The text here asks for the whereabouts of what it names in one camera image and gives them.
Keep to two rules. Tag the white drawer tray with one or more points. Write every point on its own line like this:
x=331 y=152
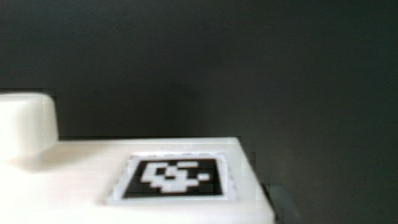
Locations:
x=155 y=181

